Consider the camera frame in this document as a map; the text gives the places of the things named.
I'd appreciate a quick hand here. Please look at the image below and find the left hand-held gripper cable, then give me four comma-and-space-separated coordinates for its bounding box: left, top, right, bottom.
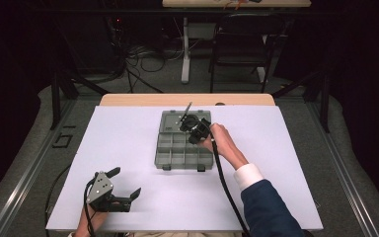
83, 179, 98, 237

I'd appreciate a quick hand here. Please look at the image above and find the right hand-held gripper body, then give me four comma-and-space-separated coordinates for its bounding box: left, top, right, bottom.
178, 113, 212, 145

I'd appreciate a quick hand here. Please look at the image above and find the grey plastic compartment box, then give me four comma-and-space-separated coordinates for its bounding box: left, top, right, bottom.
153, 109, 219, 172

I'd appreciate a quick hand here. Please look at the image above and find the white board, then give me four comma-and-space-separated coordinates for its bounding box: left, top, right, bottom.
44, 105, 324, 232

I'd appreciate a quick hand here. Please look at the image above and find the right hand-held gripper cable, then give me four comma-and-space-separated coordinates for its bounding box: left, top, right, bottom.
209, 131, 252, 237

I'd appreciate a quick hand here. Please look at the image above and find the long black cable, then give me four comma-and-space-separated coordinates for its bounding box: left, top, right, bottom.
43, 163, 72, 237

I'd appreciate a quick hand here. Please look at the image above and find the black folding chair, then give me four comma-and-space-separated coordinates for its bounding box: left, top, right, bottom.
208, 13, 287, 94

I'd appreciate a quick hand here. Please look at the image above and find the aluminium rail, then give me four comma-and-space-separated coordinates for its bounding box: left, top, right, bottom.
305, 102, 379, 237
0, 98, 77, 237

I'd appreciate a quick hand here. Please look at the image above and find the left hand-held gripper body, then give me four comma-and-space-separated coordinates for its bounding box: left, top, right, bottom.
84, 171, 133, 213

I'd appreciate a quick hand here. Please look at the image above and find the person's right hand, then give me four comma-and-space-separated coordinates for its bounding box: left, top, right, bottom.
197, 122, 250, 171

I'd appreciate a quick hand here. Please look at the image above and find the black metal stand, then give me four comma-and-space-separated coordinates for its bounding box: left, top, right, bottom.
270, 70, 331, 134
49, 70, 111, 131

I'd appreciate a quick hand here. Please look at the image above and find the person's left hand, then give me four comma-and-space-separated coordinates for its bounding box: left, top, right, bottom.
74, 208, 110, 237

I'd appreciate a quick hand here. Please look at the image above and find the bundle of black cables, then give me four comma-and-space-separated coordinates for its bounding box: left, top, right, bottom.
110, 19, 186, 94

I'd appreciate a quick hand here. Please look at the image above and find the hand-held gripper cable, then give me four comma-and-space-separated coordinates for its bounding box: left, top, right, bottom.
83, 179, 98, 237
209, 131, 252, 237

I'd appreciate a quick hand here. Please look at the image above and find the white desk leg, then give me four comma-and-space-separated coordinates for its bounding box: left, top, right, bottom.
181, 16, 191, 85

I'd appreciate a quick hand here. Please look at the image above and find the wooden table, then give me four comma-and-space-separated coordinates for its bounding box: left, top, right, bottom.
99, 93, 276, 107

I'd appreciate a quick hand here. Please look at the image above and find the grey box under desk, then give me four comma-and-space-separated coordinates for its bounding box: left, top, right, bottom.
187, 22, 217, 41

